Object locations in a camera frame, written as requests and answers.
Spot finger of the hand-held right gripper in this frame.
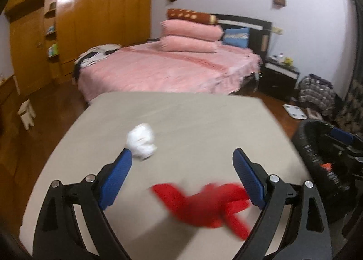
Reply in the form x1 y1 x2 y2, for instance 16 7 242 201
326 127 356 150

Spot pink pillow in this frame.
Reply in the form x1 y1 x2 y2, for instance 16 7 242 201
160 20 224 42
159 36 220 53

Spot pile of clothes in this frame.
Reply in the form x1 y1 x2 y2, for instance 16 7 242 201
74 44 122 69

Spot wooden wardrobe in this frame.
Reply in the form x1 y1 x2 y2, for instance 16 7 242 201
4 0 154 96

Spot blue cushion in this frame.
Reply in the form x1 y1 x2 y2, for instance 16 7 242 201
222 27 251 48

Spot bed with pink bedspread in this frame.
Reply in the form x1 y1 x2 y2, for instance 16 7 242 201
74 40 264 104

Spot black trash bin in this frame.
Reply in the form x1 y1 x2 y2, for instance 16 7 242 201
292 119 363 223

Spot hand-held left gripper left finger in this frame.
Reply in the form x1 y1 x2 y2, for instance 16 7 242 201
32 148 133 260

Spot patterned dark cloth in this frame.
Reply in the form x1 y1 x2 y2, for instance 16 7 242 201
335 78 363 130

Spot dark headboard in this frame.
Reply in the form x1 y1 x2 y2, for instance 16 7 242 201
213 14 273 62

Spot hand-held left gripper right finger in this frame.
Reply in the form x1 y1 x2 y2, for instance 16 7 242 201
232 148 332 260

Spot wooden side desk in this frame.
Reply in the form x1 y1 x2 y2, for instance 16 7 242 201
0 76 18 105

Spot white bathroom scale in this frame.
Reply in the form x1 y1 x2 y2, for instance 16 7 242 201
283 104 307 120

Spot white tissue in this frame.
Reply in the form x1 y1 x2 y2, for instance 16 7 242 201
126 124 157 161

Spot white stool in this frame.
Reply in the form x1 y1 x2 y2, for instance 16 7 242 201
17 99 37 130

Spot brown dotted bolster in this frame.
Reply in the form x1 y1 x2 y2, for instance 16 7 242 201
167 8 219 25

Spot dark nightstand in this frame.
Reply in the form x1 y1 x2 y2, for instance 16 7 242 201
258 58 300 102

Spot red cloth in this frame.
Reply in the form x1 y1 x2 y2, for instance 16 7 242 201
152 182 253 240

